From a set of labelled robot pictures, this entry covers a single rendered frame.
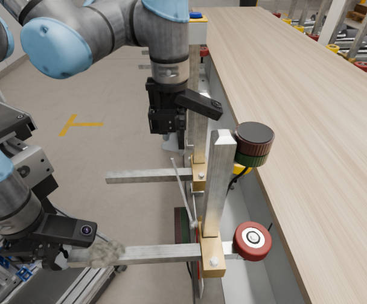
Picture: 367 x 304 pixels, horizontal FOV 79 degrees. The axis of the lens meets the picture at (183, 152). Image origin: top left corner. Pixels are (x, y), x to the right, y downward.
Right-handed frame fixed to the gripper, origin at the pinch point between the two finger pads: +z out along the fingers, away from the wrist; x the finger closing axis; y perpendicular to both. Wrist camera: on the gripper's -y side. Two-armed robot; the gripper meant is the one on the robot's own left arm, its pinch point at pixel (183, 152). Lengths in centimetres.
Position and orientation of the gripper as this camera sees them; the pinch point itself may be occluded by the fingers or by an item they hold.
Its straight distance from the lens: 58.8
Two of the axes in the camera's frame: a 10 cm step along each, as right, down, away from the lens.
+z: 0.2, 7.5, 6.7
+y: -10.0, 0.0, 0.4
